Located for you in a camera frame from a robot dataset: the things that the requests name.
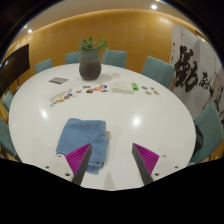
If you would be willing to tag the small orange card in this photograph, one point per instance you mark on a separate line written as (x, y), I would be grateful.
(97, 88)

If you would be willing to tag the small dark card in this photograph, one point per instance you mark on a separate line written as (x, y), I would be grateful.
(89, 90)

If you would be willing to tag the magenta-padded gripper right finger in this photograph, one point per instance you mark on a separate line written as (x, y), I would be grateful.
(146, 160)

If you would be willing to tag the small green pack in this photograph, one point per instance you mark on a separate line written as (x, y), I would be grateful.
(134, 86)

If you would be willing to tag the white flat box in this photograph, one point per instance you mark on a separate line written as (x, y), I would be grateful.
(122, 87)

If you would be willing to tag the black wall television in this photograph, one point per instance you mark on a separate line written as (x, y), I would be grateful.
(13, 65)

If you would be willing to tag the ceiling spotlights group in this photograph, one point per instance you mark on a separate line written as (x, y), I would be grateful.
(154, 6)

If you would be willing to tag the potted plant in grey pot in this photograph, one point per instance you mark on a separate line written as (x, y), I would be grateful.
(90, 65)

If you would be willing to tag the blue terry towel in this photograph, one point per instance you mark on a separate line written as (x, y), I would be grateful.
(81, 138)

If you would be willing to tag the colourful sticker sheet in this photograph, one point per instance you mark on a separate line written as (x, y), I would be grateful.
(61, 97)

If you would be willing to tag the white calligraphy folding screen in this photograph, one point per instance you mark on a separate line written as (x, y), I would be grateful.
(196, 71)

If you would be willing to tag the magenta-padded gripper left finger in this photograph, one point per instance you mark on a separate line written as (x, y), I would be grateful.
(77, 160)

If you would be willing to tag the teal chairs group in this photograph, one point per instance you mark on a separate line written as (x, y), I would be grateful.
(158, 70)

